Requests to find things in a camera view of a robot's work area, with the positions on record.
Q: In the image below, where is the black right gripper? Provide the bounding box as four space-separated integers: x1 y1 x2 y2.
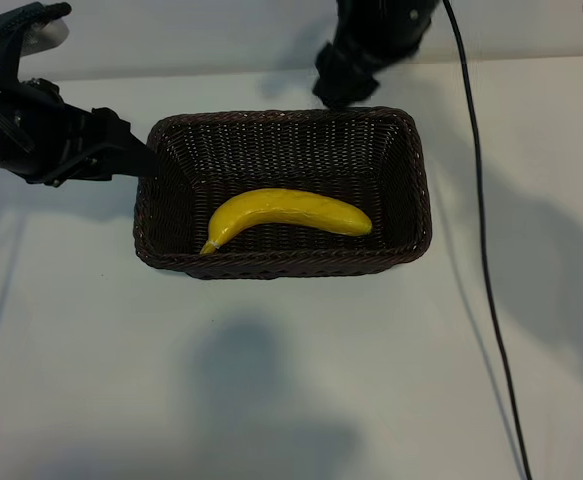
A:
313 0 440 107

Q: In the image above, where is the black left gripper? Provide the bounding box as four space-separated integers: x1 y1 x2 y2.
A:
0 74 160 188

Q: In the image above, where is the dark brown wicker basket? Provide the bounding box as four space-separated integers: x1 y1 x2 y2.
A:
132 104 433 281

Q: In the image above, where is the yellow banana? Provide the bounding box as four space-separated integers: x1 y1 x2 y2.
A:
199 187 374 256

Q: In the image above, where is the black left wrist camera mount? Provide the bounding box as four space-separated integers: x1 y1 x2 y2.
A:
0 2 72 81

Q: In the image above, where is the black cable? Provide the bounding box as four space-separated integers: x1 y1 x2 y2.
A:
440 0 535 480

